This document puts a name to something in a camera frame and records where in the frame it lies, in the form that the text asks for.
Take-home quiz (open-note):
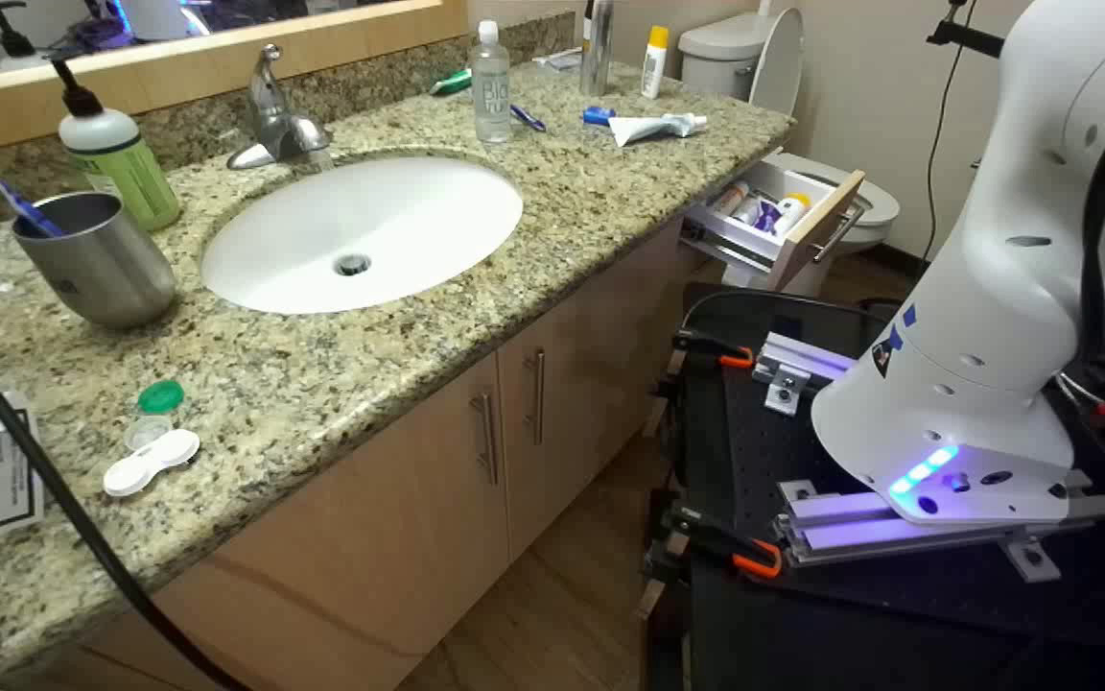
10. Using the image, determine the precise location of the black robot table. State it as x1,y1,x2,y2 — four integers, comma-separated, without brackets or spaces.
644,285,1105,691

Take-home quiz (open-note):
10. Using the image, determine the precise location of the clear plastic bottle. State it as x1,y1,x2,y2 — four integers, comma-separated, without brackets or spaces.
470,18,514,149

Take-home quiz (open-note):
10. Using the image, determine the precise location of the small blue box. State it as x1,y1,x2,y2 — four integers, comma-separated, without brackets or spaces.
580,104,613,128

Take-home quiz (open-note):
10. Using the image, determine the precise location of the chrome faucet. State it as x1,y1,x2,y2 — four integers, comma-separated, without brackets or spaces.
228,42,331,169

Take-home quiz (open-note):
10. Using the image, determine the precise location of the green soap dispenser bottle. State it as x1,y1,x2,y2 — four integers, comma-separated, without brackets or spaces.
53,62,185,233

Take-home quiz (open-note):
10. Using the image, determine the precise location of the open wooden drawer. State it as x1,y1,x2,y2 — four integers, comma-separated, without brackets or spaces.
681,163,864,292

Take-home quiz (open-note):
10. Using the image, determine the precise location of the wooden vanity cabinet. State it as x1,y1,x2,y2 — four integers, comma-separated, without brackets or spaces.
90,223,689,691

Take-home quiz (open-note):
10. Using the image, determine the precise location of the blue toothbrush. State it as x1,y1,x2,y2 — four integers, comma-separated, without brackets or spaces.
0,179,66,237

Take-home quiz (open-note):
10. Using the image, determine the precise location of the black cable with tag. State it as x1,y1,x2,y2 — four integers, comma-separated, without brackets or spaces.
0,305,249,691

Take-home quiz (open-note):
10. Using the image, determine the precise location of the white toothpaste tube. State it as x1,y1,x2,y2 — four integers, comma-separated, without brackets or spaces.
610,113,709,146

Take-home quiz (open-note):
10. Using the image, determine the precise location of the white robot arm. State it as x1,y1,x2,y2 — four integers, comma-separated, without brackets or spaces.
810,0,1105,525

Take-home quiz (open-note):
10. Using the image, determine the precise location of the white toilet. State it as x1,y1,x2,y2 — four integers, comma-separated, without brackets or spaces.
677,5,900,294

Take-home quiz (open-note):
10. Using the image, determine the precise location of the white contact lens case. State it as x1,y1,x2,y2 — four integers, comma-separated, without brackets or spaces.
104,430,199,500

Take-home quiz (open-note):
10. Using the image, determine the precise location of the white oval sink basin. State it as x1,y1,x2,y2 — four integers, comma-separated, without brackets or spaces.
202,152,521,316

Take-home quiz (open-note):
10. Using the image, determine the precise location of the green capped small container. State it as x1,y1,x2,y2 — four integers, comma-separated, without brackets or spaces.
126,381,185,451

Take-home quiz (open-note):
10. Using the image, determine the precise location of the yellow capped white bottle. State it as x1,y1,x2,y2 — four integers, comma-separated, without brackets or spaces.
639,24,671,99

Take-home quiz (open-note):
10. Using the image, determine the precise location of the green tube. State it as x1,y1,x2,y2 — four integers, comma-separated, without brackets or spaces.
429,64,470,96

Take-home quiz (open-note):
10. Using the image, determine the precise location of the wood framed mirror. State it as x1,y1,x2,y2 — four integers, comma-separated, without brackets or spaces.
0,0,470,159

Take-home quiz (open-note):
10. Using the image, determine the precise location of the grey metal cup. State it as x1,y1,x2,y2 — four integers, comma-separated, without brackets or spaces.
10,193,175,332

